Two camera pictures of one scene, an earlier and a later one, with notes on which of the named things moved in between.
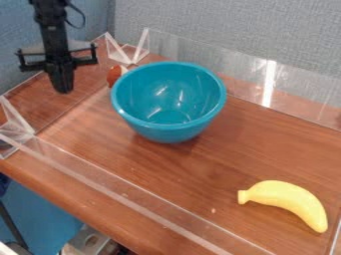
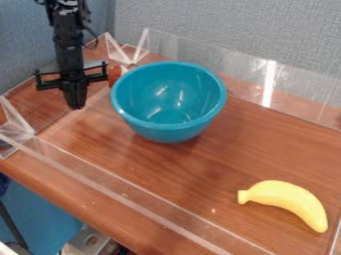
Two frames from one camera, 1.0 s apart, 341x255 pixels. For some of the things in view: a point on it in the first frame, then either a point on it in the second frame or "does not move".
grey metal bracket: x=91 y=242 does not move
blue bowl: x=170 y=100 does not move
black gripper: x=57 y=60 -> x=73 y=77
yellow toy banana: x=286 y=195 does not move
